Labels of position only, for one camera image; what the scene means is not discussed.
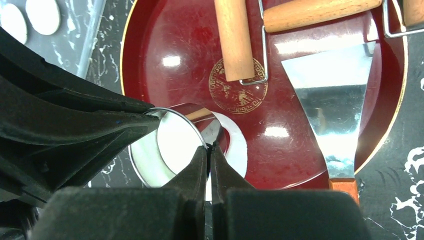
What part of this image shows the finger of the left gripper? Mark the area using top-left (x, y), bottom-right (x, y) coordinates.
top-left (0, 29), bottom-right (153, 114)
top-left (0, 78), bottom-right (159, 203)

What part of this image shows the metal ring cutter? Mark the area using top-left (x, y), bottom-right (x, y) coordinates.
top-left (128, 103), bottom-right (228, 188)

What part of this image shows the white dough piece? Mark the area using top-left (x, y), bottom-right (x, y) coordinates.
top-left (212, 111), bottom-right (248, 178)

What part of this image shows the wooden double-ended rolling pin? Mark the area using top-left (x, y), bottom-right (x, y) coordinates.
top-left (214, 0), bottom-right (424, 86)

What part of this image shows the metal spatula wooden handle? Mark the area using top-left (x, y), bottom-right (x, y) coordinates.
top-left (281, 41), bottom-right (376, 202)

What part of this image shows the clear plastic tray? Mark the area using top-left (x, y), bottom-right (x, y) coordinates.
top-left (0, 0), bottom-right (106, 79)

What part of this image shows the red round tray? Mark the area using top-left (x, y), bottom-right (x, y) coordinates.
top-left (120, 0), bottom-right (408, 189)

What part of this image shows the cut round dough wrapper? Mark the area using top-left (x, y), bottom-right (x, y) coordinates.
top-left (157, 111), bottom-right (204, 174)

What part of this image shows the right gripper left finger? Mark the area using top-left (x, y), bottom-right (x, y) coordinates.
top-left (30, 146), bottom-right (208, 240)

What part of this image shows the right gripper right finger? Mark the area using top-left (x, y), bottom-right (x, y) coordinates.
top-left (210, 142), bottom-right (371, 240)

